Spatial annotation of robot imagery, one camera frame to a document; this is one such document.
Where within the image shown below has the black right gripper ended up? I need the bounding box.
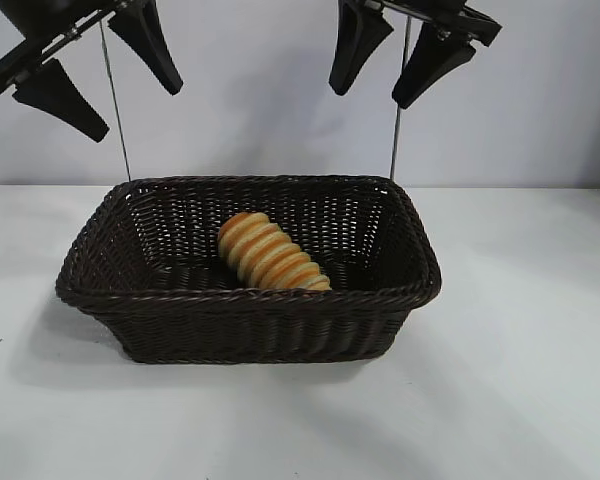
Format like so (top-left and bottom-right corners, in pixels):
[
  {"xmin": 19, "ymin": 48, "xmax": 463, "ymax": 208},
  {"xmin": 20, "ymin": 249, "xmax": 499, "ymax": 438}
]
[{"xmin": 327, "ymin": 0, "xmax": 504, "ymax": 111}]

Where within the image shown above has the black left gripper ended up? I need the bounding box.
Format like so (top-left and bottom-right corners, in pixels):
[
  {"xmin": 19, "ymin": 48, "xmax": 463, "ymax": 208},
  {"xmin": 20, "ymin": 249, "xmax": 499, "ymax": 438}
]
[{"xmin": 0, "ymin": 0, "xmax": 185, "ymax": 145}]

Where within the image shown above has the long striped bread loaf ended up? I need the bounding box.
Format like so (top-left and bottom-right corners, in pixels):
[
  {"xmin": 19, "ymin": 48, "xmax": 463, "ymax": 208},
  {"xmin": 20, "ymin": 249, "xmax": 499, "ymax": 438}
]
[{"xmin": 216, "ymin": 210, "xmax": 334, "ymax": 293}]

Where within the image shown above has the dark brown woven wicker basket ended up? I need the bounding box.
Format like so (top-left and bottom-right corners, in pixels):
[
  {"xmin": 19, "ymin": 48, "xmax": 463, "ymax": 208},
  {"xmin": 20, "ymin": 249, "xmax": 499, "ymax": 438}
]
[{"xmin": 54, "ymin": 173, "xmax": 444, "ymax": 365}]

